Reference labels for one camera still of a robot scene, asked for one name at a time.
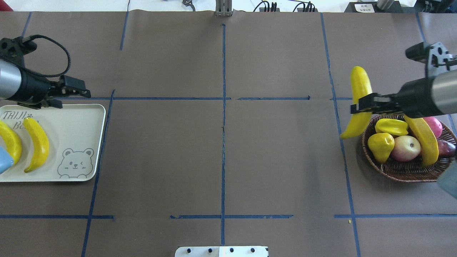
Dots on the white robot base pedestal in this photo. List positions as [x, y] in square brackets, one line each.
[223, 251]

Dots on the dark purple mango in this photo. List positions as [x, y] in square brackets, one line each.
[446, 149]

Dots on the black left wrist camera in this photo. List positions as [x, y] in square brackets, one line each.
[13, 50]

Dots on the pale green apple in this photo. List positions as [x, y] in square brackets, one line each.
[406, 148]

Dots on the steel cup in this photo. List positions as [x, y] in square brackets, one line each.
[384, 4]

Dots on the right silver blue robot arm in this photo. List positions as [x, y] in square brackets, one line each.
[443, 90]

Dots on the yellow pear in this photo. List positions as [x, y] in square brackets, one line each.
[381, 145]

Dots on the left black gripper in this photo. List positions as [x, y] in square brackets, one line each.
[33, 88]

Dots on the aluminium frame post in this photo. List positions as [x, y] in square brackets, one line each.
[224, 8]

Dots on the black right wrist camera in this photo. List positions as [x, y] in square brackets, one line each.
[436, 58]

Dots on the red apple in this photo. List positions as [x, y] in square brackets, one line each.
[435, 125]

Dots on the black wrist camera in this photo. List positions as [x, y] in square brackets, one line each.
[13, 50]
[436, 58]

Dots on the white bear tray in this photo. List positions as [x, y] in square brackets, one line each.
[74, 133]

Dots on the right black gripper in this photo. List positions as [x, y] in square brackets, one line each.
[414, 98]

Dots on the brown wicker basket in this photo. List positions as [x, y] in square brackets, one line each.
[408, 172]

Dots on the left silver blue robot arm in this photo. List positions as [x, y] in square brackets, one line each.
[10, 79]

